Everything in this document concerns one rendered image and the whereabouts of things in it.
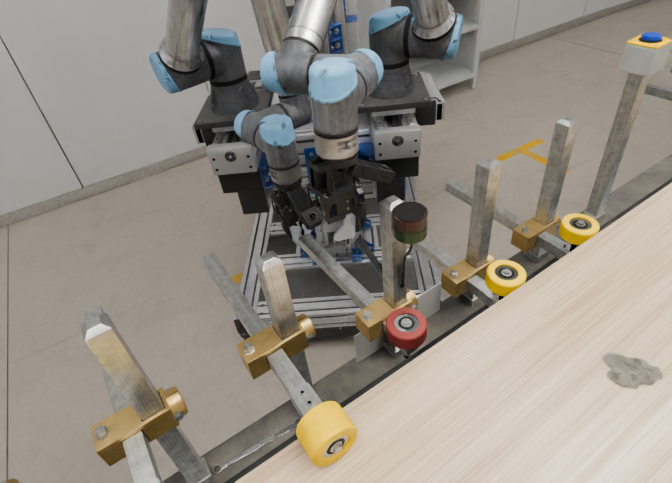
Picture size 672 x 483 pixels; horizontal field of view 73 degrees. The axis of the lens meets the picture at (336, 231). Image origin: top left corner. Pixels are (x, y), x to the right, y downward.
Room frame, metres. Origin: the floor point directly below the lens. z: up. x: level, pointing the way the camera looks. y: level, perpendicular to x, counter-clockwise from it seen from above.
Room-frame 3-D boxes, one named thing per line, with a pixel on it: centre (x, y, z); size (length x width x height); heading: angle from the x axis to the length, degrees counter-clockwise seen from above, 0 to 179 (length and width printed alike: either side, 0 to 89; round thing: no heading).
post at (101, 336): (0.41, 0.33, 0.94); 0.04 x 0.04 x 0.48; 29
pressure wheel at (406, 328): (0.56, -0.11, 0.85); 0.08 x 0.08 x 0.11
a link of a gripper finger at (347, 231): (0.68, -0.02, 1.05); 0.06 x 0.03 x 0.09; 118
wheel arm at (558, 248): (0.95, -0.47, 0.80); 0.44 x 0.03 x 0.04; 29
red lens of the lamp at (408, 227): (0.61, -0.13, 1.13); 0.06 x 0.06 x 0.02
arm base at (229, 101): (1.40, 0.27, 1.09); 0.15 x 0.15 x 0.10
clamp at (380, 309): (0.64, -0.09, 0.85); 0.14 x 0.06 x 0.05; 119
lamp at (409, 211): (0.61, -0.13, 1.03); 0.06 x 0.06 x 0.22; 29
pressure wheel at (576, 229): (0.78, -0.56, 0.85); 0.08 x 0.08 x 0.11
